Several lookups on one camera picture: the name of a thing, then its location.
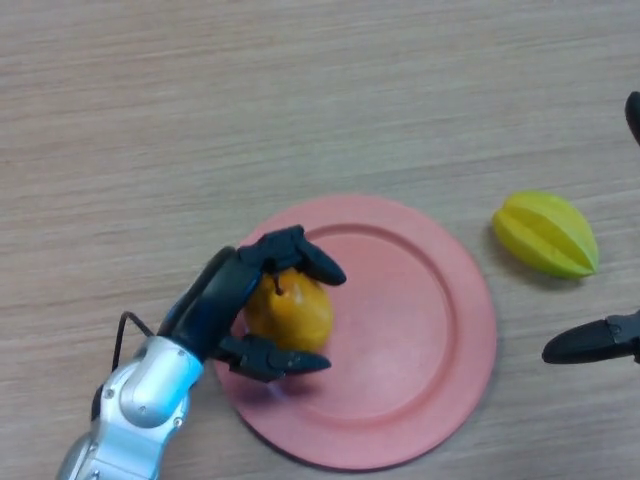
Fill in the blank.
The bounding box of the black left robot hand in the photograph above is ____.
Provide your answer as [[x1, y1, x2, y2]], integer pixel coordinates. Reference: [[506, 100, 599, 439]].
[[156, 224, 348, 384]]

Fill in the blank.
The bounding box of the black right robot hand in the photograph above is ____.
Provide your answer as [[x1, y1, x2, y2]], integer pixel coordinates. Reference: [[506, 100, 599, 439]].
[[542, 91, 640, 365]]

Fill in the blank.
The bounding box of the yellow pear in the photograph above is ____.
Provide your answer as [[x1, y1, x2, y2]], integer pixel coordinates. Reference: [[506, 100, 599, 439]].
[[241, 267, 335, 353]]

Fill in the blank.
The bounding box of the pink round plate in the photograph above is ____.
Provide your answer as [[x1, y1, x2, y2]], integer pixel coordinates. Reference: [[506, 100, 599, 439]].
[[212, 194, 499, 471]]

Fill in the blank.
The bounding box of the yellow-green starfruit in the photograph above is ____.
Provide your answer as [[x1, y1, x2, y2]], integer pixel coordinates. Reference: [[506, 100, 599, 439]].
[[492, 190, 600, 279]]

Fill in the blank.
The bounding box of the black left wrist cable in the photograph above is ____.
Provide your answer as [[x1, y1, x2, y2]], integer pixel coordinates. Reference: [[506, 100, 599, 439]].
[[110, 311, 156, 371]]

